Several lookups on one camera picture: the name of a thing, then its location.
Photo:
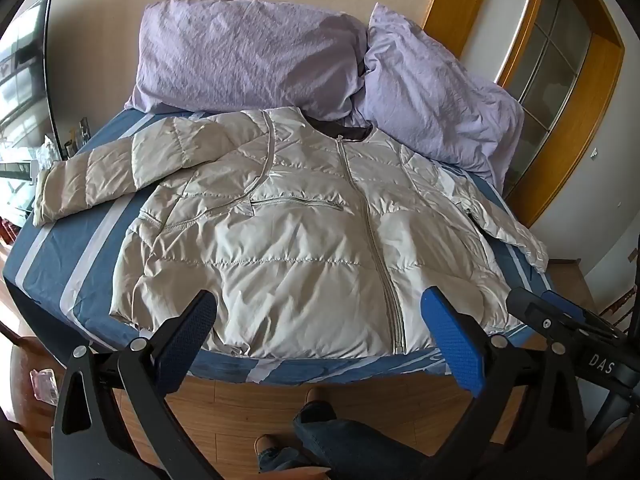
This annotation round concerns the person's left jeans leg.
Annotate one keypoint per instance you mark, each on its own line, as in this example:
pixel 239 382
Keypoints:
pixel 287 460

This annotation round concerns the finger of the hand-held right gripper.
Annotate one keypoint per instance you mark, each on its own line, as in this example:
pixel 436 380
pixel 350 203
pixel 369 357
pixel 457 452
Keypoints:
pixel 562 305
pixel 525 310

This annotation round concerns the white puffer jacket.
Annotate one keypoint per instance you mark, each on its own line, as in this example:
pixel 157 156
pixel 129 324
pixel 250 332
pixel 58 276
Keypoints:
pixel 280 240

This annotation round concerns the tan slipper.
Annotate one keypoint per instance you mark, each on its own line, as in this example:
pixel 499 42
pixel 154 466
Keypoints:
pixel 265 447
pixel 320 400

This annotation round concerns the flat screen television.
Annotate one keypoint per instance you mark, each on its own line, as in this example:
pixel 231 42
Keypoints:
pixel 25 75

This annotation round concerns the wooden framed glass door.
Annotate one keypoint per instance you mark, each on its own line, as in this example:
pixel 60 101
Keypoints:
pixel 602 110

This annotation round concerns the person's jeans leg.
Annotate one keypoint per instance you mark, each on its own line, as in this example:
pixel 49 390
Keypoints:
pixel 287 460
pixel 350 440

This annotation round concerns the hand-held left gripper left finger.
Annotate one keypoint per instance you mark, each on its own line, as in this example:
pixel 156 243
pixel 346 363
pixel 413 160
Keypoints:
pixel 192 332

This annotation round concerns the person's right jeans leg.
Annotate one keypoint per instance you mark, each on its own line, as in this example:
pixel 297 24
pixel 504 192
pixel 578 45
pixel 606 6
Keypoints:
pixel 350 440

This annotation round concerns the white wall switch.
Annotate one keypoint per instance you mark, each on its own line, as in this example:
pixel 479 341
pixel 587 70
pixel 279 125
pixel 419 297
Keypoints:
pixel 594 153

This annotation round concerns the crumpled lilac pillow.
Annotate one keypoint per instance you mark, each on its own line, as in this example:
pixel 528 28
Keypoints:
pixel 430 100

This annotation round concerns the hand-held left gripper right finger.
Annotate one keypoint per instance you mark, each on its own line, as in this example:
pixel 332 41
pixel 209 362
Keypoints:
pixel 452 340

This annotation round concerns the clear plastic bag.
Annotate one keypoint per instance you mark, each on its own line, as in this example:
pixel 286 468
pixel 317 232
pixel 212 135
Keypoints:
pixel 44 386

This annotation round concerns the large lilac pillow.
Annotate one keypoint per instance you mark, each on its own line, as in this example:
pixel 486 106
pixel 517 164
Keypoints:
pixel 240 50

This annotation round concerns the bed with blue striped sheet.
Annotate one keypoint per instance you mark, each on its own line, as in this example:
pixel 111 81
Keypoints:
pixel 75 240

